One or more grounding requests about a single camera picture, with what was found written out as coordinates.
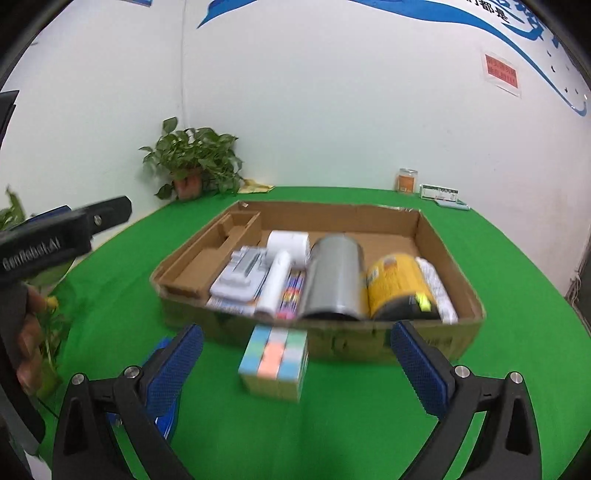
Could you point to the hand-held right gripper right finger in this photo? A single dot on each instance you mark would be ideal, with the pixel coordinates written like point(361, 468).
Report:
point(420, 369)

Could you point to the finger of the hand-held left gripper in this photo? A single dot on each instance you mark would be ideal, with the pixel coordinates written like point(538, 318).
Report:
point(111, 214)
point(51, 214)

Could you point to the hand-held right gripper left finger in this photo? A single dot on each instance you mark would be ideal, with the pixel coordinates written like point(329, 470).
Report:
point(173, 364)

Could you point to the blue stapler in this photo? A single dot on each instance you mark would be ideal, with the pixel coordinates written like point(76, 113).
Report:
point(168, 424)

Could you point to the white spray bottle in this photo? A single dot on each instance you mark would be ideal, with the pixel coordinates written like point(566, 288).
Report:
point(436, 286)

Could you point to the yellow label jar black lid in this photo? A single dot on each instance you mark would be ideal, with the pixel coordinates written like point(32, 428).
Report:
point(392, 281)

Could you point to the pastel puzzle cube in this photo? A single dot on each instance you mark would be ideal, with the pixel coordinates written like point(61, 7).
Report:
point(272, 364)

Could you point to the white plastic holder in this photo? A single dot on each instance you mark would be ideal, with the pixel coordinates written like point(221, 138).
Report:
point(240, 277)

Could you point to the silver metal can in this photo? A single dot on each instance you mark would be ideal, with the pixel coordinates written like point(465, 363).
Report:
point(334, 277)

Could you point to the colourful patterned box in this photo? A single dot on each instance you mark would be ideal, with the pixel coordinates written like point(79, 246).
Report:
point(292, 295)

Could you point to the white tube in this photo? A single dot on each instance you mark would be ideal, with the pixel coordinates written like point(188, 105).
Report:
point(279, 272)

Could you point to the cardboard box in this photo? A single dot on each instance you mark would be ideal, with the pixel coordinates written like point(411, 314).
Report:
point(295, 221)

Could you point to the person's left hand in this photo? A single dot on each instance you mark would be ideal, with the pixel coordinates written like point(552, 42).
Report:
point(32, 337)

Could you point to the large leafy plant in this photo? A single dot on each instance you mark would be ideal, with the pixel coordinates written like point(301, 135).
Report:
point(51, 323)

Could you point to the potted plant in red pot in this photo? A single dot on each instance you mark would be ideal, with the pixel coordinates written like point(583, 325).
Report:
point(194, 152)

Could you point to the yellow paper packet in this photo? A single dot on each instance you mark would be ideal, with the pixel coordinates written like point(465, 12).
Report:
point(256, 187)

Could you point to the white pen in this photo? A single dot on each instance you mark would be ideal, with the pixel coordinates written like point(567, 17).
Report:
point(455, 206)

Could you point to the small white carton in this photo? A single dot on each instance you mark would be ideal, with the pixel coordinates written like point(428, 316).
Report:
point(441, 192)

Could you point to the small orange jar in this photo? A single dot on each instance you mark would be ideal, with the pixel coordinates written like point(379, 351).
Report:
point(407, 182)

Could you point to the red wall sign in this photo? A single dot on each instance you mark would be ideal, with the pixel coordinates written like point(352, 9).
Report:
point(501, 71)

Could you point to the blue wall decal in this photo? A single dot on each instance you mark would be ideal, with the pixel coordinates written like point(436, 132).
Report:
point(508, 37)

